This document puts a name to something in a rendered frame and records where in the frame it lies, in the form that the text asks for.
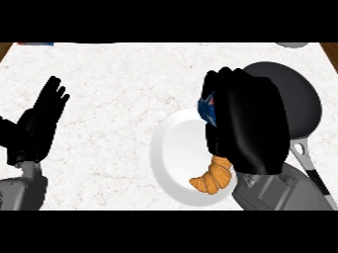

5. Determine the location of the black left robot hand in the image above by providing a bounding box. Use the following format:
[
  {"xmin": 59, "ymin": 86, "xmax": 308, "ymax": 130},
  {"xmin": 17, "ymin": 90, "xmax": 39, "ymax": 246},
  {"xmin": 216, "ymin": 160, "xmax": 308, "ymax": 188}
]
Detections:
[{"xmin": 0, "ymin": 75, "xmax": 71, "ymax": 167}]

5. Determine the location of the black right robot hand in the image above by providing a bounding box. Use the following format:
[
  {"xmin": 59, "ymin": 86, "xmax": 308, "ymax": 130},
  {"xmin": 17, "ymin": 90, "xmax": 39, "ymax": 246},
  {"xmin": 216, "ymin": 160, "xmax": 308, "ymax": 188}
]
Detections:
[{"xmin": 198, "ymin": 66, "xmax": 292, "ymax": 176}]

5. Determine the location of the blue can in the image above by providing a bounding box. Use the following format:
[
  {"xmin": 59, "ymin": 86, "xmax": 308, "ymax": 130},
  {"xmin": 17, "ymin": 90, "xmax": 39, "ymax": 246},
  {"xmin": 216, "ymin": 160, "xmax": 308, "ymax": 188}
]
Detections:
[{"xmin": 197, "ymin": 90, "xmax": 219, "ymax": 127}]

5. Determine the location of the black frying pan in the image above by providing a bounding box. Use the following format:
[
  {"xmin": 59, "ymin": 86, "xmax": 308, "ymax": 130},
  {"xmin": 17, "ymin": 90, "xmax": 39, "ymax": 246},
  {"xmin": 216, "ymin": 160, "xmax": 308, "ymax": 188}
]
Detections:
[{"xmin": 243, "ymin": 61, "xmax": 338, "ymax": 211}]

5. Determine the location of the white plate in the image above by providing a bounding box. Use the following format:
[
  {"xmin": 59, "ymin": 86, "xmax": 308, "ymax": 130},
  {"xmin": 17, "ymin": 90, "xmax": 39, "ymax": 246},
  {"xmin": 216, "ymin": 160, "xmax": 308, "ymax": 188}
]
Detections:
[{"xmin": 150, "ymin": 107, "xmax": 238, "ymax": 208}]

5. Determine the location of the brown croissant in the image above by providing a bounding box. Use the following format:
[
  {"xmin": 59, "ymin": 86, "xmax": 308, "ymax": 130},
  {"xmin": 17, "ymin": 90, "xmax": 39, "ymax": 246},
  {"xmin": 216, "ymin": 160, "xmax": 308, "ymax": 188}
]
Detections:
[{"xmin": 188, "ymin": 155, "xmax": 235, "ymax": 196}]

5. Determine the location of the grey round object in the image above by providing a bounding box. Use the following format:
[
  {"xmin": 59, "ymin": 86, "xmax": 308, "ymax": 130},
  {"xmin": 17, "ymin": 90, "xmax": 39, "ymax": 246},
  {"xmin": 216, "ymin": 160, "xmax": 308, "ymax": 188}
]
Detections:
[{"xmin": 275, "ymin": 42, "xmax": 311, "ymax": 49}]

